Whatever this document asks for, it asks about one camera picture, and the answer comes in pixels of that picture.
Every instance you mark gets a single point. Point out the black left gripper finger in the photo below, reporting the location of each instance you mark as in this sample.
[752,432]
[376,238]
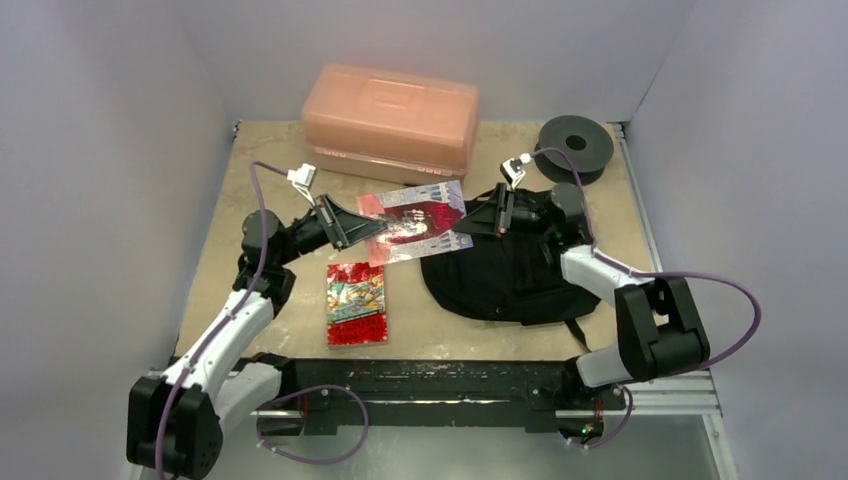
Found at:
[359,233]
[349,221]

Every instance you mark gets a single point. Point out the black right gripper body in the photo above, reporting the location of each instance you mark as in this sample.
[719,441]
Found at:
[500,210]

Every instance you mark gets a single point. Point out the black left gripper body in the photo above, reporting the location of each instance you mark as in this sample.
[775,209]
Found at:
[335,233]

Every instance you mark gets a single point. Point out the red patterned notebook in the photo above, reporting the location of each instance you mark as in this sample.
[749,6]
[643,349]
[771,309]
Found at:
[355,305]

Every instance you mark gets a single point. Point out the black fabric student bag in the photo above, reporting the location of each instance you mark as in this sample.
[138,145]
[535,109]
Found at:
[517,277]

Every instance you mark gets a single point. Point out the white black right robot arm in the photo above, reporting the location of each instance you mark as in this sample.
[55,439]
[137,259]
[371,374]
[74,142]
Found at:
[659,329]

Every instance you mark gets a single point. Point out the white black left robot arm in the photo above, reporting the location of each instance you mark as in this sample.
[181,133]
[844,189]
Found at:
[177,420]

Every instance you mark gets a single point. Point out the dark grey filament spool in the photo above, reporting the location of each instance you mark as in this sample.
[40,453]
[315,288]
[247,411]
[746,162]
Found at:
[585,142]

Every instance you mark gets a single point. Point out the translucent orange plastic storage box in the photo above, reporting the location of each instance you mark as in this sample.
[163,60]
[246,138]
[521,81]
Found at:
[390,126]

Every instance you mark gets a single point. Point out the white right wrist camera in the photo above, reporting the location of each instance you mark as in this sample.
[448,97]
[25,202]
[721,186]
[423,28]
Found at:
[514,169]

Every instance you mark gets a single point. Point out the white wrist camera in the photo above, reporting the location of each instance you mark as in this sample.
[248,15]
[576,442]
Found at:
[514,169]
[302,179]

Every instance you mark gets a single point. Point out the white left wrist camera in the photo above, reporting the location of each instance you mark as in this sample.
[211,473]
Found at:
[302,179]

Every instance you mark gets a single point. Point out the aluminium table edge rail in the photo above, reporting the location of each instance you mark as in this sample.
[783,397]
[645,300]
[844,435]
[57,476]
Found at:
[619,132]

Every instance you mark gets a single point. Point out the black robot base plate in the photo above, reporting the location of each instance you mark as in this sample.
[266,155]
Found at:
[407,378]

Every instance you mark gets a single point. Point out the aluminium front frame rail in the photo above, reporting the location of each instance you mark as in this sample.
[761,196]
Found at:
[506,405]

